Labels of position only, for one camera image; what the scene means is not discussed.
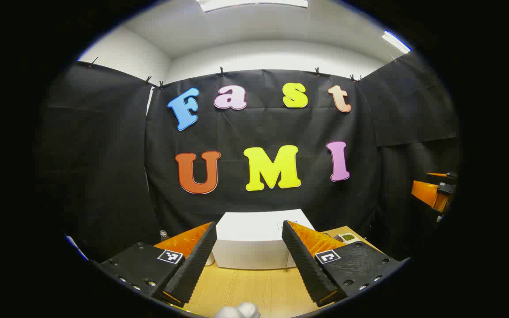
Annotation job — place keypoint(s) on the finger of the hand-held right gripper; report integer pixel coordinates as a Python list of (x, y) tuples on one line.
[(427, 192)]

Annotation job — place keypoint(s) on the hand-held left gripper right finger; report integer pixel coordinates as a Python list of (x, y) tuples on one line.
[(305, 260)]

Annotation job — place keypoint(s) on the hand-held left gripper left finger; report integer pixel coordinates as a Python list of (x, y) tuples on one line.
[(195, 260)]

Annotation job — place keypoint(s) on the white microwave oven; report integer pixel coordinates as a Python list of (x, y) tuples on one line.
[(250, 243)]

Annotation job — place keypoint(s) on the clear plastic water bottle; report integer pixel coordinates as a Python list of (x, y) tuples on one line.
[(163, 235)]

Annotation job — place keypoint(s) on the white divided dish of beans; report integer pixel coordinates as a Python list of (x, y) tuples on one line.
[(348, 238)]

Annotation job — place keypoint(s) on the white box with blue labels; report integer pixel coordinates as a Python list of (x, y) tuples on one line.
[(77, 248)]

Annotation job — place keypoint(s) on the black backdrop cloth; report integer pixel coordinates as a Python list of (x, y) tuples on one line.
[(263, 128)]

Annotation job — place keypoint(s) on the ceiling light panel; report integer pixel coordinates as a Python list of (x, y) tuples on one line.
[(254, 3), (396, 41)]

